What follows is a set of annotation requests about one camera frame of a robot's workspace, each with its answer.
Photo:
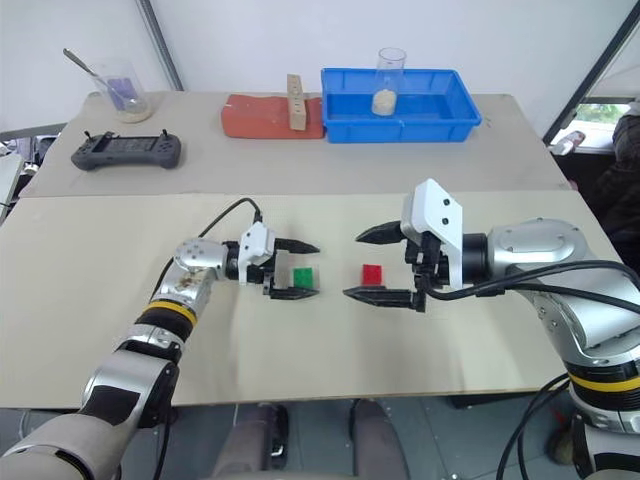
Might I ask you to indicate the clear glass beaker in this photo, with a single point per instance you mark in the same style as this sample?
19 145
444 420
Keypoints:
131 100

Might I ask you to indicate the green cube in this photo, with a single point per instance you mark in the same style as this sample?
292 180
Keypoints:
303 277

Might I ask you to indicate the grey handheld controller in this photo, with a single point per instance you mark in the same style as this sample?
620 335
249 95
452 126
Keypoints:
125 150

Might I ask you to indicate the person in dark clothes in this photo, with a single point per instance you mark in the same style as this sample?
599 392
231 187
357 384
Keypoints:
622 190

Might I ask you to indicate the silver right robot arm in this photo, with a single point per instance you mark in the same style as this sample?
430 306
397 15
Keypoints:
540 245

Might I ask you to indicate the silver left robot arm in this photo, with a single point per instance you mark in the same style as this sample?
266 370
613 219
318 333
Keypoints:
125 380

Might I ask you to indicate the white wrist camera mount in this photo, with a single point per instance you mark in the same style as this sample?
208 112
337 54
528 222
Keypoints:
440 210
255 245

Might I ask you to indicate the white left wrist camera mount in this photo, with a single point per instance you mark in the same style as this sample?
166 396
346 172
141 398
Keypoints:
255 245

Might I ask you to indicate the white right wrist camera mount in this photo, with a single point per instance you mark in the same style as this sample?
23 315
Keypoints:
440 210

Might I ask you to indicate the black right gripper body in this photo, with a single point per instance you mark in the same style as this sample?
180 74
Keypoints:
425 260

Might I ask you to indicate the red cube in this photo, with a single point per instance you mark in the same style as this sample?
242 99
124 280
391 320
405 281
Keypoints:
373 274

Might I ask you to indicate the metal spoon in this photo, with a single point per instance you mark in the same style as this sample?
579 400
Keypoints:
82 65

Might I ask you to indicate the red brick-shaped block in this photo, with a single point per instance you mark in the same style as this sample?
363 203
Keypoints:
255 117

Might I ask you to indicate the grey slanted pole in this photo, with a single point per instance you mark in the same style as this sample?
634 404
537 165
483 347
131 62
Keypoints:
162 45

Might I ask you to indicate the blue plastic bin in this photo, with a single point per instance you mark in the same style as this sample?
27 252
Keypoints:
400 125

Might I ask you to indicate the dark slanted pole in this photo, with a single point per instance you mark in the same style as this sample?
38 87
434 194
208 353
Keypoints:
585 75

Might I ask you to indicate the dark rounded shape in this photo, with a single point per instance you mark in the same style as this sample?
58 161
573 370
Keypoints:
250 445
377 445

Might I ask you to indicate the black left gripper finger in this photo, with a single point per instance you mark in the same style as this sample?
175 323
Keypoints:
297 246
295 293

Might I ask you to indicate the wooden block with holes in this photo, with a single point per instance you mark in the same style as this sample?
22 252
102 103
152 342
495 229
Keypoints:
296 107

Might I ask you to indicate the clear flask with grains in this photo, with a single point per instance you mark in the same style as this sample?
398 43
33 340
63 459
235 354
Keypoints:
385 100

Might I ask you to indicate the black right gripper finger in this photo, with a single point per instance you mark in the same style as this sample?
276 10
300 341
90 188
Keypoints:
380 234
380 297

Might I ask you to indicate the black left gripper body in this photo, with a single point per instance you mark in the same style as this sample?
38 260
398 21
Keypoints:
270 277

